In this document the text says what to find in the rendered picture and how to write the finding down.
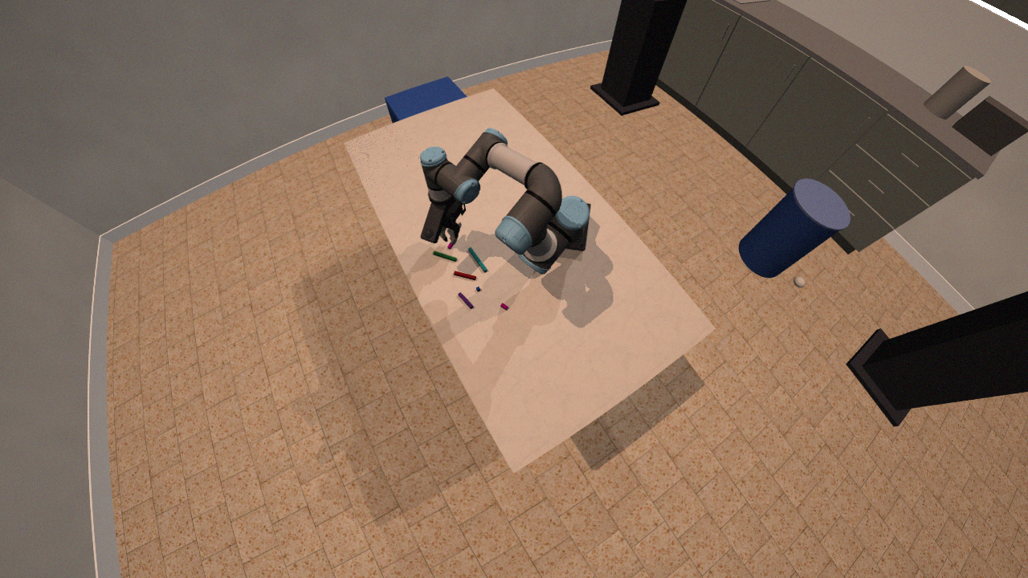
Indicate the turquoise rod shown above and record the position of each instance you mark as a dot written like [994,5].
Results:
[477,259]

